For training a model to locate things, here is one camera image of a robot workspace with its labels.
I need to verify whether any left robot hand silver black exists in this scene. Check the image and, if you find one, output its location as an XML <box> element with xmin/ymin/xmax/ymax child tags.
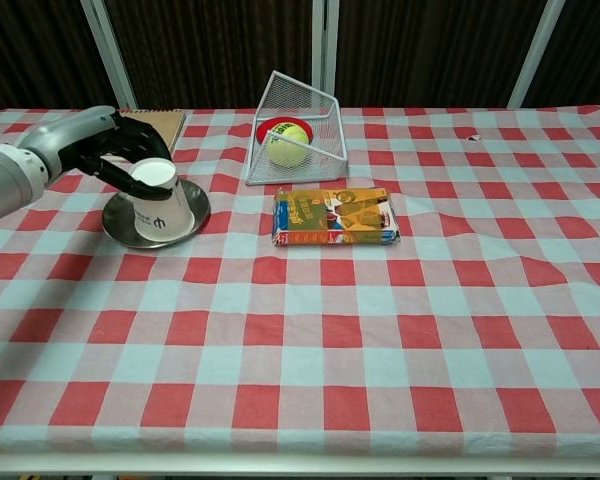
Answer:
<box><xmin>43</xmin><ymin>104</ymin><xmax>174</xmax><ymax>200</ymax></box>

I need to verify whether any white paper cup blue print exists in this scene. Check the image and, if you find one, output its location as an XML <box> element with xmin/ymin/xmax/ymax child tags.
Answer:
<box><xmin>128</xmin><ymin>156</ymin><xmax>198</xmax><ymax>241</ymax></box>

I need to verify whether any round steel plate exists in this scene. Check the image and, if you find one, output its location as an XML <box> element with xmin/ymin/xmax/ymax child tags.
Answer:
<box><xmin>101</xmin><ymin>178</ymin><xmax>212</xmax><ymax>251</ymax></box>

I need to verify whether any brown spiral notebook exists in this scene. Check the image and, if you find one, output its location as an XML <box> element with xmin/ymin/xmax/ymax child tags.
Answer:
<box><xmin>99</xmin><ymin>107</ymin><xmax>188</xmax><ymax>164</ymax></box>

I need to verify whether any red round dish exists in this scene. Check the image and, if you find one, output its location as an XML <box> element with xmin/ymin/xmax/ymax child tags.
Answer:
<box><xmin>256</xmin><ymin>117</ymin><xmax>312</xmax><ymax>146</ymax></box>

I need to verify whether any yellow tennis ball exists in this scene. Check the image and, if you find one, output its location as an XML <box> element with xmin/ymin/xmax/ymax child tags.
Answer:
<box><xmin>266</xmin><ymin>123</ymin><xmax>311</xmax><ymax>168</ymax></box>

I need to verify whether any colourful orange snack box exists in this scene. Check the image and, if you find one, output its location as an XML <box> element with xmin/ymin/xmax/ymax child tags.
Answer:
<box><xmin>271</xmin><ymin>187</ymin><xmax>402</xmax><ymax>248</ymax></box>

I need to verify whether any red white checkered tablecloth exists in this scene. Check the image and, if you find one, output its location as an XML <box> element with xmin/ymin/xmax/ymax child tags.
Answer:
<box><xmin>0</xmin><ymin>104</ymin><xmax>600</xmax><ymax>457</ymax></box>

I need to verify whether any white metal frame post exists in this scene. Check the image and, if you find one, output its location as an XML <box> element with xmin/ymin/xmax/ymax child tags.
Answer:
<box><xmin>311</xmin><ymin>0</ymin><xmax>341</xmax><ymax>109</ymax></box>
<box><xmin>506</xmin><ymin>0</ymin><xmax>567</xmax><ymax>108</ymax></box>
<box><xmin>79</xmin><ymin>0</ymin><xmax>139</xmax><ymax>109</ymax></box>

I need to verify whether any white wire mesh basket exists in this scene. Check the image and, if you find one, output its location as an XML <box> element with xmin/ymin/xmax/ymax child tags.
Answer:
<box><xmin>244</xmin><ymin>70</ymin><xmax>350</xmax><ymax>187</ymax></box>

